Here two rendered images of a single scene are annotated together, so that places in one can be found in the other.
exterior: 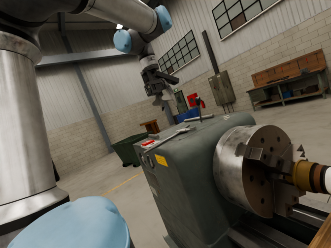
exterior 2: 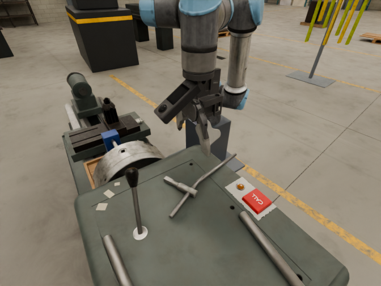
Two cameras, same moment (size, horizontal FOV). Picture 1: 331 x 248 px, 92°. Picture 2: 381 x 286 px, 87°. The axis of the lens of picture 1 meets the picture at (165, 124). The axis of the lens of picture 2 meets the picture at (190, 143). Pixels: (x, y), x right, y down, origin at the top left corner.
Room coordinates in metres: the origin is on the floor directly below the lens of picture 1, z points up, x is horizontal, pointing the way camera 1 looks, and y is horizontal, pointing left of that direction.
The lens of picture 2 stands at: (1.18, -0.11, 1.75)
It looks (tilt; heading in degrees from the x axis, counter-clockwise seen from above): 39 degrees down; 171
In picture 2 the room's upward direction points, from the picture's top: straight up
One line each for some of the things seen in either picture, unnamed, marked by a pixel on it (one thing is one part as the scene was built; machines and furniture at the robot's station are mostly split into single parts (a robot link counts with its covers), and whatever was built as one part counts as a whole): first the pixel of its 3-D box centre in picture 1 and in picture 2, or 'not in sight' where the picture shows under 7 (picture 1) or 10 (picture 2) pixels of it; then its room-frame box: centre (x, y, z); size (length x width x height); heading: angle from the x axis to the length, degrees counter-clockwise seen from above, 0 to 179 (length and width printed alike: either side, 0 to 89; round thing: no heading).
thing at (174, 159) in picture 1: (192, 160); (189, 257); (0.92, -0.08, 1.06); 0.59 x 0.48 x 0.39; 25
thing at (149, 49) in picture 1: (142, 46); (200, 16); (0.74, -0.03, 1.70); 0.09 x 0.08 x 0.11; 150
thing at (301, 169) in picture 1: (308, 176); not in sight; (0.43, -0.33, 1.08); 0.09 x 0.09 x 0.09; 25
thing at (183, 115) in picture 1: (185, 123); not in sight; (7.08, -0.87, 0.44); 0.59 x 0.59 x 0.88
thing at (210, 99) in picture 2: (154, 81); (200, 93); (0.74, -0.02, 1.54); 0.09 x 0.08 x 0.12; 115
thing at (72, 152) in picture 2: not in sight; (108, 133); (-0.06, -0.52, 0.89); 0.53 x 0.30 x 0.06; 115
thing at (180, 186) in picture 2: (185, 130); (180, 186); (0.79, -0.09, 1.27); 0.12 x 0.02 x 0.02; 50
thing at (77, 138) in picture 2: not in sight; (105, 131); (-0.01, -0.52, 0.95); 0.43 x 0.18 x 0.04; 115
